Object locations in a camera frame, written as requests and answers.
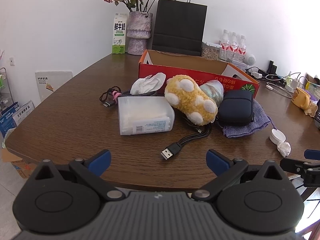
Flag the brown cardboard carton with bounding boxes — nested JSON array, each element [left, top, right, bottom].
[[2, 147, 34, 179]]

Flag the white green milk carton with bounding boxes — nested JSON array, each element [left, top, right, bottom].
[[112, 13, 129, 55]]

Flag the purple fabric pouch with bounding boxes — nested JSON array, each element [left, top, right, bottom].
[[222, 102, 271, 138]]

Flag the white plug charger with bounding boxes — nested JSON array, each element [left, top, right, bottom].
[[285, 78, 303, 93]]

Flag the white bottle cap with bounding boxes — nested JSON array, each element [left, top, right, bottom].
[[269, 128, 287, 145]]

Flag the white board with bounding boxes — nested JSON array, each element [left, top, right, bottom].
[[35, 71, 74, 104]]

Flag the black power adapter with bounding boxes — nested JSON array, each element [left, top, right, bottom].
[[266, 74, 288, 87]]

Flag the dark navy zip case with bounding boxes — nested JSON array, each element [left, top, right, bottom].
[[217, 90, 255, 126]]

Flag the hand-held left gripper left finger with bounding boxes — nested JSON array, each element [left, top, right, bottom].
[[34, 149, 125, 202]]

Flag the white round speaker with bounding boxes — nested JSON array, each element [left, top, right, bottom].
[[244, 52, 257, 66]]

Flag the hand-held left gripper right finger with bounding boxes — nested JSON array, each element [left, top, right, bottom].
[[192, 149, 285, 202]]

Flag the black multi-head USB cable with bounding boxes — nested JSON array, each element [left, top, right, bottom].
[[161, 121, 213, 160]]

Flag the printed paper box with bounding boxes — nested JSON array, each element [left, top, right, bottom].
[[305, 81, 320, 96]]

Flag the red label water bottle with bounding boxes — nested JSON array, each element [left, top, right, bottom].
[[237, 35, 248, 63], [229, 32, 240, 62], [219, 29, 231, 61]]

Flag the clear seed container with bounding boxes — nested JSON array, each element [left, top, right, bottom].
[[201, 41, 222, 60]]

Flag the red cardboard box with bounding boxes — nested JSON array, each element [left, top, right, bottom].
[[138, 49, 260, 99]]

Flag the small white crumpled paper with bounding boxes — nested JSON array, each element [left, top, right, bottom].
[[277, 141, 292, 158]]

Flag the iridescent plastic pouch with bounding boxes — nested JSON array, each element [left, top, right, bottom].
[[199, 79, 225, 106]]

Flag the black upright devices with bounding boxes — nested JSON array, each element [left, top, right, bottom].
[[267, 60, 278, 75]]

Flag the white puck charger cable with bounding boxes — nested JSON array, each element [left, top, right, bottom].
[[265, 81, 293, 99]]

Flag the white printed box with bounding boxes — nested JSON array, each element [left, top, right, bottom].
[[15, 100, 36, 126]]

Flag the large white tissue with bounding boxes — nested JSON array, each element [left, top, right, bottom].
[[130, 72, 167, 95]]

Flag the blue printed box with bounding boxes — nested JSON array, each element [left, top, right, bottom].
[[0, 102, 20, 139]]

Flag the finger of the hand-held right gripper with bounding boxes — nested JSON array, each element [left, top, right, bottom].
[[279, 157, 320, 188], [304, 149, 320, 161]]

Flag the purple textured vase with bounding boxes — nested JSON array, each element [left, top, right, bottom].
[[125, 11, 153, 55]]

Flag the wire rack shelf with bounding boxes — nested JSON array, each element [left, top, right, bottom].
[[0, 67, 13, 106]]

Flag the black paper bag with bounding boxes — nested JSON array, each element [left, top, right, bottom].
[[151, 0, 208, 57]]

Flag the braided cable with pink tie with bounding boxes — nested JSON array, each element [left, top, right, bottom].
[[99, 86, 158, 108]]

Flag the yellow mug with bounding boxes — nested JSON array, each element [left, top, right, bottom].
[[290, 87, 312, 111]]

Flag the yellow spotted plush toy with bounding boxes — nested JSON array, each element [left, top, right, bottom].
[[164, 74, 218, 126]]

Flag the beige crumpled cloth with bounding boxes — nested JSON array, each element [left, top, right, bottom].
[[303, 99, 320, 117]]

